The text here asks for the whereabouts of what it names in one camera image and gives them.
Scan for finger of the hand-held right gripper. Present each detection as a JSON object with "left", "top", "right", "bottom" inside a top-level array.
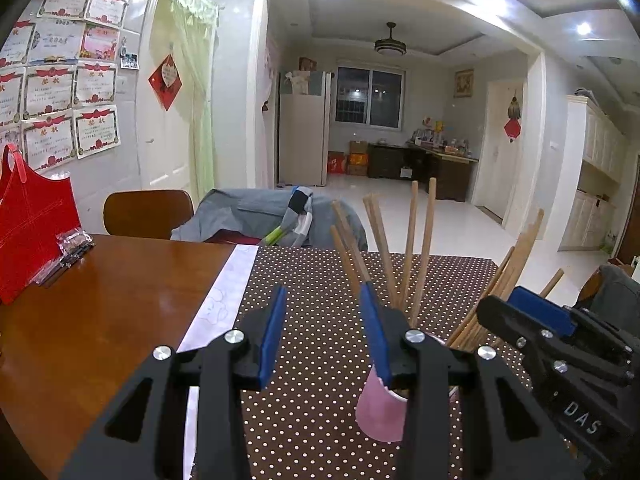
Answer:
[
  {"left": 507, "top": 286, "right": 640, "bottom": 363},
  {"left": 476, "top": 295, "right": 633, "bottom": 378}
]

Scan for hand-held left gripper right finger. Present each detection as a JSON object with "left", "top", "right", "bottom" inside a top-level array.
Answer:
[{"left": 359, "top": 281, "right": 586, "bottom": 480}]

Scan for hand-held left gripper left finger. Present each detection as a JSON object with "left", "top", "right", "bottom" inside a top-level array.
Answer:
[{"left": 59, "top": 285, "right": 288, "bottom": 480}]

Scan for pink cup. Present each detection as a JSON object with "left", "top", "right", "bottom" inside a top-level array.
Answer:
[{"left": 356, "top": 337, "right": 453, "bottom": 443}]

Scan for bunch of wooden chopsticks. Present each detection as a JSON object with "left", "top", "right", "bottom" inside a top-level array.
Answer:
[{"left": 330, "top": 177, "right": 565, "bottom": 361}]

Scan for brown polka dot tablecloth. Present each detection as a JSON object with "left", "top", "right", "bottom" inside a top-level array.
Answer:
[{"left": 239, "top": 245, "right": 583, "bottom": 480}]

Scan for white patterned cloth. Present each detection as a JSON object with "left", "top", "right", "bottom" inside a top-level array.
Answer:
[{"left": 177, "top": 244, "right": 261, "bottom": 480}]

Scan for dark grey jacket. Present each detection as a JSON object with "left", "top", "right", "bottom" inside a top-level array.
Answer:
[{"left": 575, "top": 264, "right": 640, "bottom": 333}]

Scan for white door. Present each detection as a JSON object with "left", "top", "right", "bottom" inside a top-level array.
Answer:
[{"left": 472, "top": 80, "right": 526, "bottom": 221}]

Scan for white cabinet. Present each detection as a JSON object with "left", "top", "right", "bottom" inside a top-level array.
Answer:
[{"left": 557, "top": 95, "right": 626, "bottom": 252}]

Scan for brown wooden chair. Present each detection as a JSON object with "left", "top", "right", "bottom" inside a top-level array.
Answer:
[{"left": 103, "top": 190, "right": 195, "bottom": 241}]

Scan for red hanging door decoration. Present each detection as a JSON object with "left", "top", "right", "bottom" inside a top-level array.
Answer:
[{"left": 503, "top": 90, "right": 522, "bottom": 141}]

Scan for white refrigerator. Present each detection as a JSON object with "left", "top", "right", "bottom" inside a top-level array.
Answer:
[{"left": 277, "top": 71, "right": 333, "bottom": 188}]

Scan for assorted small desk items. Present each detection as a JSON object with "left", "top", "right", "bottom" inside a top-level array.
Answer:
[{"left": 411, "top": 117, "right": 471, "bottom": 157}]

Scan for clear plastic bag of pens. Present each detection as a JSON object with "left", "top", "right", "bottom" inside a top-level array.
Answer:
[{"left": 39, "top": 227, "right": 96, "bottom": 288}]

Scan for light green curtain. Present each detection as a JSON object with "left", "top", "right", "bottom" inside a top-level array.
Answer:
[{"left": 159, "top": 0, "right": 221, "bottom": 206}]

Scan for window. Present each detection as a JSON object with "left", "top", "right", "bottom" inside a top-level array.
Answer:
[{"left": 334, "top": 66, "right": 406, "bottom": 128}]

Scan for red tote bag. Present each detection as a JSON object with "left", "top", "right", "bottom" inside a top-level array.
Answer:
[{"left": 0, "top": 144, "right": 82, "bottom": 306}]

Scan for group of award certificates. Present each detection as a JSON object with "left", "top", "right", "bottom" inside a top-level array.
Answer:
[{"left": 0, "top": 0, "right": 138, "bottom": 171}]

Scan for red diamond paper decoration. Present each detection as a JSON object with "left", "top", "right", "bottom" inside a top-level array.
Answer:
[{"left": 148, "top": 55, "right": 183, "bottom": 112}]

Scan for ceiling fan lamp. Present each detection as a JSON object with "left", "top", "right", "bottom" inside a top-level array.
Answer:
[{"left": 375, "top": 22, "right": 408, "bottom": 56}]

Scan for small framed wall picture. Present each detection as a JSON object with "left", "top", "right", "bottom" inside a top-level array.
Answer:
[{"left": 454, "top": 69, "right": 475, "bottom": 99}]

